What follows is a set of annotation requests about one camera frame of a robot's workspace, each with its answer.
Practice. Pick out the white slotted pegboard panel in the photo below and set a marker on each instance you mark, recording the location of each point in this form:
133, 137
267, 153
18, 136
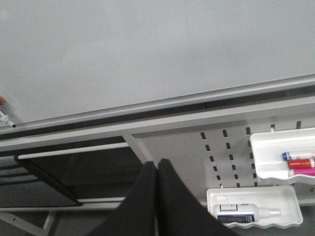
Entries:
212, 155

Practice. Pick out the dark hanging flip panel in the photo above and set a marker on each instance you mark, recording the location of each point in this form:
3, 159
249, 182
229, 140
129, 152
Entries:
23, 184

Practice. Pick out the blue capped marker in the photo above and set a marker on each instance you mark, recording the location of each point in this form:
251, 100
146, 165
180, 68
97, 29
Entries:
296, 155

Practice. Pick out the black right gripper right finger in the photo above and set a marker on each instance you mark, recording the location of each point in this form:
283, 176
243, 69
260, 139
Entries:
179, 213

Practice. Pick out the white whiteboard marker black tip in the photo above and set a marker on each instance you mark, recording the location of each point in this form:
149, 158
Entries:
5, 118

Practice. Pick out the pink marker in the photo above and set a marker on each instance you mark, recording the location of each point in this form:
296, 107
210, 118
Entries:
307, 172

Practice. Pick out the white whiteboard stand frame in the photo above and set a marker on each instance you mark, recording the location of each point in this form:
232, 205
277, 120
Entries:
100, 180

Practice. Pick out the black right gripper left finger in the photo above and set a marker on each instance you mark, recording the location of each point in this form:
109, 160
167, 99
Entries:
135, 216

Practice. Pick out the white lower accessory tray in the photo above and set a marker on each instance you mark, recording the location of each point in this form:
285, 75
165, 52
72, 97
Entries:
277, 197

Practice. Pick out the white upper marker tray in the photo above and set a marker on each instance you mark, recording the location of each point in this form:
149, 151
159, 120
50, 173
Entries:
268, 149

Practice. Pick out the whiteboard cleaner spray bottle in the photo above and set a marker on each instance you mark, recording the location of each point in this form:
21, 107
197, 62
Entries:
243, 213

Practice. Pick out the large white whiteboard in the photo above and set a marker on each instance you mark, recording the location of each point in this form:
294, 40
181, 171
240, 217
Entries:
66, 61

